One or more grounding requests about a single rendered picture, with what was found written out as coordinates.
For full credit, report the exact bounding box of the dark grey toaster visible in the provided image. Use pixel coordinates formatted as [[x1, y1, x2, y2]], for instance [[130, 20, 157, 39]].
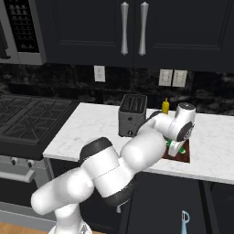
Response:
[[118, 93, 148, 138]]

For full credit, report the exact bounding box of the black wall cupboard door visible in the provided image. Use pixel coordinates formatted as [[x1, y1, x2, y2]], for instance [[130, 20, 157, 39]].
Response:
[[133, 0, 234, 74], [34, 0, 134, 69]]

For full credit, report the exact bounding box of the green broccoli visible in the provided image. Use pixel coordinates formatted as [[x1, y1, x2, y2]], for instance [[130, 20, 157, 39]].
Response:
[[165, 138, 186, 154]]

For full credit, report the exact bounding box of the silver microwave oven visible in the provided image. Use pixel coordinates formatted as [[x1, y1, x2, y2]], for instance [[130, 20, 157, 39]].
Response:
[[0, 0, 48, 66]]

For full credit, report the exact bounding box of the silver oven handle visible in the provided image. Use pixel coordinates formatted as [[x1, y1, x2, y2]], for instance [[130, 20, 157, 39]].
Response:
[[0, 169, 36, 184]]

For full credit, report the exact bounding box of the dark brown cutting board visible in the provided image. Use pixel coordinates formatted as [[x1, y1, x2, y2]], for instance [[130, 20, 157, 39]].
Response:
[[162, 137, 192, 165]]

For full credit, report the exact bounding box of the light blue peeler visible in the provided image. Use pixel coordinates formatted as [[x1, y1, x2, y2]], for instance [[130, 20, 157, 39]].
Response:
[[181, 209, 191, 234]]

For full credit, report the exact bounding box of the yellow squeeze bottle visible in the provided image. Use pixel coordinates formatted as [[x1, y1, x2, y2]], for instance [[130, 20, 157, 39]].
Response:
[[161, 97, 170, 115]]

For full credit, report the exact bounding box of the white single wall socket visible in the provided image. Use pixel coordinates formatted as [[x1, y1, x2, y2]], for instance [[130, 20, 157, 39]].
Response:
[[93, 65, 106, 83]]

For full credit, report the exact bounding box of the black gas hob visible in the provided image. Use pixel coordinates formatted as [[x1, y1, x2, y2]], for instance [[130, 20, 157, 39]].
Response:
[[0, 93, 81, 161]]

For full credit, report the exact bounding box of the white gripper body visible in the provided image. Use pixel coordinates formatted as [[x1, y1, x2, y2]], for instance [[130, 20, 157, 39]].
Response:
[[167, 140, 185, 158]]

